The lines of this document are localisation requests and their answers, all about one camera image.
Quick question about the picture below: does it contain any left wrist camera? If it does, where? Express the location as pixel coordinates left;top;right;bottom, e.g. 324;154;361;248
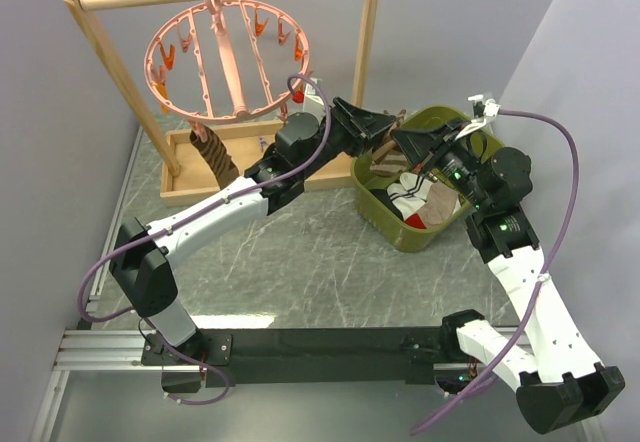
291;82;325;117

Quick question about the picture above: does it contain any aluminium rail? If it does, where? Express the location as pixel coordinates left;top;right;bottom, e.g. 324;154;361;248
53;326;151;372

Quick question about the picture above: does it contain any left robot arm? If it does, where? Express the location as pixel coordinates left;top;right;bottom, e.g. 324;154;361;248
109;97;395;364

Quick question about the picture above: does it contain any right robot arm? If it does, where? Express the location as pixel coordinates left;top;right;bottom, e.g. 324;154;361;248
391;119;625;434

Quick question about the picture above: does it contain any pink plastic clip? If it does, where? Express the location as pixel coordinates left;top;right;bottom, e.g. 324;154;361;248
189;120;208;143

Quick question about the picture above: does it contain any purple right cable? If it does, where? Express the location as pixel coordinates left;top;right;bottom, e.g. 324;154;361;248
408;109;580;436

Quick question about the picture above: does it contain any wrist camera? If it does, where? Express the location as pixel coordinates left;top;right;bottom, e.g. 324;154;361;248
456;94;501;140
291;82;325;117

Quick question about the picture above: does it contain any pink round clip hanger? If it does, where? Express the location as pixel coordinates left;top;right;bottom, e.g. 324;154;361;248
143;0;312;125

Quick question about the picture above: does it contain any white black sock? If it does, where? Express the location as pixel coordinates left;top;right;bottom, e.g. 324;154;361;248
370;172;433;229

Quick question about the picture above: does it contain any green plastic bin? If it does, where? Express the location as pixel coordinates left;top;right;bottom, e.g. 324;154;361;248
351;106;473;253

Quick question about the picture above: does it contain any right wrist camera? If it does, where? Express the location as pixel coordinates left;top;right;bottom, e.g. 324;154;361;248
456;94;501;140

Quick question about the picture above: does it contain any beige sock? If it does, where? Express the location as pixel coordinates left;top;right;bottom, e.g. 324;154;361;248
417;182;461;228

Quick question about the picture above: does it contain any brown striped sock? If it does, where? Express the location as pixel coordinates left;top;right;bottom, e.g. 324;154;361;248
369;109;407;177
189;125;239;189

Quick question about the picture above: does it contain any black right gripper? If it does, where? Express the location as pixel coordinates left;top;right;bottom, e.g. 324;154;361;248
390;117;491;210

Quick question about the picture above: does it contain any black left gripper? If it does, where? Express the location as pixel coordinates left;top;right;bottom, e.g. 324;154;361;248
299;97;399;181

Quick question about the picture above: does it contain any black base bar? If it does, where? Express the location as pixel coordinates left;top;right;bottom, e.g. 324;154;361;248
140;326;501;393

